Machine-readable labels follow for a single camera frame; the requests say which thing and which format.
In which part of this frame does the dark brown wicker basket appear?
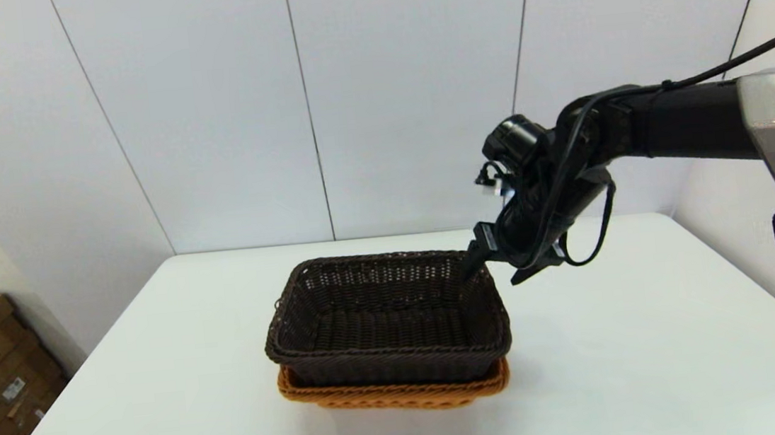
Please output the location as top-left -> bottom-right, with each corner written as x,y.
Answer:
256,240 -> 517,402

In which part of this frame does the orange wicker basket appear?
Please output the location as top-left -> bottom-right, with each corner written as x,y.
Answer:
275,344 -> 513,425

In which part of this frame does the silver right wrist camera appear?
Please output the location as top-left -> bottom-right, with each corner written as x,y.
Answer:
473,161 -> 520,202

